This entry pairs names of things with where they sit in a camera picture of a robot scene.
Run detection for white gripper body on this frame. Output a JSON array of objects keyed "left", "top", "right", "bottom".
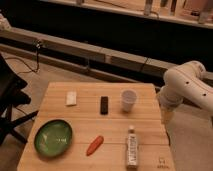
[{"left": 157, "top": 87, "right": 181, "bottom": 111}]

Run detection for green ceramic bowl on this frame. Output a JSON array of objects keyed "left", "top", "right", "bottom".
[{"left": 34, "top": 119, "right": 73, "bottom": 158}]

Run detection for black rectangular block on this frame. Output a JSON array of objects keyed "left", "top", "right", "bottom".
[{"left": 100, "top": 96, "right": 108, "bottom": 115}]

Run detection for clear plastic bottle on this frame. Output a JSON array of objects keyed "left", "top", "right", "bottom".
[{"left": 126, "top": 125, "right": 138, "bottom": 169}]

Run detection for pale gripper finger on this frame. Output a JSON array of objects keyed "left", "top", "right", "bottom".
[{"left": 162, "top": 111, "right": 174, "bottom": 125}]

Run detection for black cable on floor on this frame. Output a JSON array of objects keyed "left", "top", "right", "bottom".
[{"left": 3, "top": 39, "right": 44, "bottom": 75}]

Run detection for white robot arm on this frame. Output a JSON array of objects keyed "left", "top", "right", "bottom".
[{"left": 157, "top": 61, "right": 213, "bottom": 125}]

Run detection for black office chair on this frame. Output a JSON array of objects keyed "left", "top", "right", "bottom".
[{"left": 0, "top": 54, "right": 38, "bottom": 145}]

